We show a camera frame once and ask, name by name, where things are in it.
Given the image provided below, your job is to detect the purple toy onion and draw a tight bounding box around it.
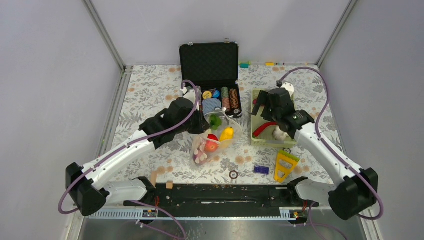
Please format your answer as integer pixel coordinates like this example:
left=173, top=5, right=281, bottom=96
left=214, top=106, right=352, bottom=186
left=193, top=145, right=208, bottom=165

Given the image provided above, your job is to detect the green toy leaf vegetable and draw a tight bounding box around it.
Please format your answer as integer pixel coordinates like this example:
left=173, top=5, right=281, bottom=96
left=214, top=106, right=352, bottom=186
left=209, top=114, right=222, bottom=131

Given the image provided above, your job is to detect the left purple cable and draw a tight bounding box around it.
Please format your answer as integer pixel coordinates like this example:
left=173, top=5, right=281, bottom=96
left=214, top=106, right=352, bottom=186
left=57, top=79, right=202, bottom=240

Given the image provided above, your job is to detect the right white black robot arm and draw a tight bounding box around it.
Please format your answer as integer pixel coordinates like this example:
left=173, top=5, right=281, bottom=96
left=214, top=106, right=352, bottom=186
left=251, top=86, right=382, bottom=220

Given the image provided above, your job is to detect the purple cable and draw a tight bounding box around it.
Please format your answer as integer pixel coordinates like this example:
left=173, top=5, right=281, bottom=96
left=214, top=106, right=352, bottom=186
left=276, top=66, right=385, bottom=240
left=57, top=79, right=202, bottom=240

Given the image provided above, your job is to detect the blue toy brick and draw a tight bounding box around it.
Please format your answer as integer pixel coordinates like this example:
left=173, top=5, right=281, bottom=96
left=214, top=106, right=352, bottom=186
left=253, top=165, right=270, bottom=175

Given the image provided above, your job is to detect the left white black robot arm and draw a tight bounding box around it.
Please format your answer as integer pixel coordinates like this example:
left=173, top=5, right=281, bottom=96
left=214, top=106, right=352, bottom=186
left=58, top=87, right=210, bottom=217

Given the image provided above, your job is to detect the white toy mushroom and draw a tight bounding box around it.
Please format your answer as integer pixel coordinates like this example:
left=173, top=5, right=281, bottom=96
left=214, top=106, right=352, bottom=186
left=272, top=126, right=290, bottom=142

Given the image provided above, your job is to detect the yellow toy corn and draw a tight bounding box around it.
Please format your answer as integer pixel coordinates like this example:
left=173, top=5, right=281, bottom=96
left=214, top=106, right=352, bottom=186
left=219, top=126, right=234, bottom=142

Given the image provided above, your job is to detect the red toy tomato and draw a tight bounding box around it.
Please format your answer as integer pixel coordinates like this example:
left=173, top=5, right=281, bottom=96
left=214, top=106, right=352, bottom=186
left=204, top=133, right=220, bottom=153

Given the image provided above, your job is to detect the green plastic basket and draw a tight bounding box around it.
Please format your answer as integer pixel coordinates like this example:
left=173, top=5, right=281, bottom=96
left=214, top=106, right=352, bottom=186
left=250, top=107, right=297, bottom=149

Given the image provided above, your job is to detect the clear dotted zip top bag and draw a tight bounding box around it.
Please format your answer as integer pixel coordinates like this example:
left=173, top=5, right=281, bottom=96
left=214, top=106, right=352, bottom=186
left=190, top=107, right=243, bottom=166

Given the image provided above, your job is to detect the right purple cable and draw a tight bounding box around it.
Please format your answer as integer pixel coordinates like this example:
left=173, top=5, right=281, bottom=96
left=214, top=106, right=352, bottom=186
left=276, top=66, right=385, bottom=240

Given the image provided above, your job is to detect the small wooden cube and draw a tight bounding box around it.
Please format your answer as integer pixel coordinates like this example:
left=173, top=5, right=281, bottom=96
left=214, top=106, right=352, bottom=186
left=165, top=180, right=174, bottom=190

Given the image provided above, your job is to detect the red toy chili pepper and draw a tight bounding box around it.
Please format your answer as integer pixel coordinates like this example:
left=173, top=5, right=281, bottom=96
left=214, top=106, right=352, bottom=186
left=252, top=122, right=277, bottom=138

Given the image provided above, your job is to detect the floral table mat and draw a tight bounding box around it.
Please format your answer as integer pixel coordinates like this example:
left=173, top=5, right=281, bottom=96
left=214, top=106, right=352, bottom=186
left=112, top=65, right=343, bottom=185

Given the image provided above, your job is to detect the yellow triangular plastic tool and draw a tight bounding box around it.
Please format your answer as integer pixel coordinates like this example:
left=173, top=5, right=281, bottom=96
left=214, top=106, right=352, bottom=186
left=273, top=150, right=300, bottom=183

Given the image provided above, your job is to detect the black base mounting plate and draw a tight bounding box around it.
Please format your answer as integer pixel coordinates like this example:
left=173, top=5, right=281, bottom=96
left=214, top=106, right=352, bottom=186
left=141, top=183, right=312, bottom=218

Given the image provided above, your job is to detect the black poker chip case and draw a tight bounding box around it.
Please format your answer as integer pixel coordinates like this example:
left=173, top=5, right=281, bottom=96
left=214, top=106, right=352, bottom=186
left=178, top=41, right=243, bottom=119

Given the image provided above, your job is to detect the green toy block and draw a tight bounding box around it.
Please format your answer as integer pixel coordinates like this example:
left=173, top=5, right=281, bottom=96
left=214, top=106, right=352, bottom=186
left=239, top=61, right=251, bottom=69

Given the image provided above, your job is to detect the wooden cone block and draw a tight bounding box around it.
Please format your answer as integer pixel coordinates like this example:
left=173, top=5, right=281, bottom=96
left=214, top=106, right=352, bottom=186
left=149, top=170, right=158, bottom=188

